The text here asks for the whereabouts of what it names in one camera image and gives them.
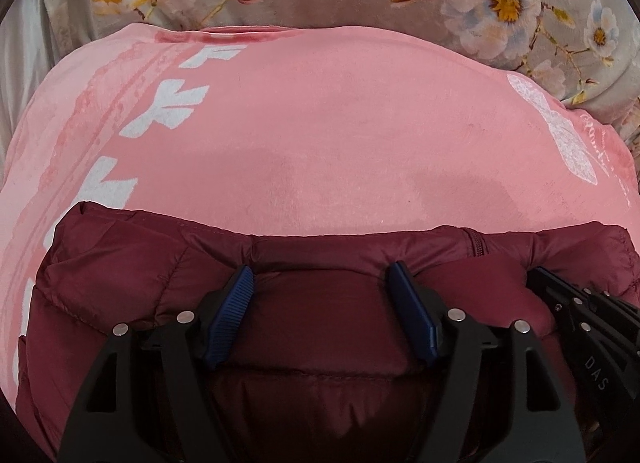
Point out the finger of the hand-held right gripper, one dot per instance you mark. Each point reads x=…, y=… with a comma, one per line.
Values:
x=622, y=328
x=595, y=373

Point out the pink printed blanket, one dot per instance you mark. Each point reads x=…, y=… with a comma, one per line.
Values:
x=320, y=143

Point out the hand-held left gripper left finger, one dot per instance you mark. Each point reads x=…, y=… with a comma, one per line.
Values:
x=230, y=318

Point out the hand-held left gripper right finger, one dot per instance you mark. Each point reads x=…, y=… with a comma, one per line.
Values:
x=415, y=318

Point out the maroon puffer jacket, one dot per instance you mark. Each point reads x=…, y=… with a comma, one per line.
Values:
x=310, y=323

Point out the white satin curtain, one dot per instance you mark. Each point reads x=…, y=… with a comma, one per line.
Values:
x=25, y=58

